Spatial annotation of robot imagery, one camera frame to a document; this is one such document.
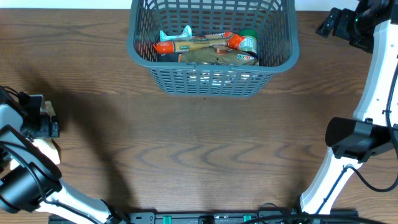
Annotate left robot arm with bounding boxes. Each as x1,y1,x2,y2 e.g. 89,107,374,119
1,86,130,223

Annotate gold coffee bag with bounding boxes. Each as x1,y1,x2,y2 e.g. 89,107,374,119
178,45,259,66

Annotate teal snack wrapper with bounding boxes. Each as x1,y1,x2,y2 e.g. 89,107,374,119
159,25,193,42

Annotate grey plastic basket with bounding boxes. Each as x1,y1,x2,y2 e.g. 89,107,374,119
127,0,300,96

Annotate green lid jar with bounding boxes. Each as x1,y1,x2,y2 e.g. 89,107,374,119
238,29,257,55

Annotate right black cable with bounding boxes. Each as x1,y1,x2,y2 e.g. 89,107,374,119
341,62,398,194

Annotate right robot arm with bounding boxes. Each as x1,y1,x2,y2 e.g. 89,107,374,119
299,0,397,215

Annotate white brown snack bag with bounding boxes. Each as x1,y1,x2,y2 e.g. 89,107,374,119
32,101,60,165

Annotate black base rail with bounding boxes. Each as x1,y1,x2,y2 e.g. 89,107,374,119
48,209,359,224

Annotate orange spaghetti packet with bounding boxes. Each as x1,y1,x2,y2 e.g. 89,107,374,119
153,31,245,54

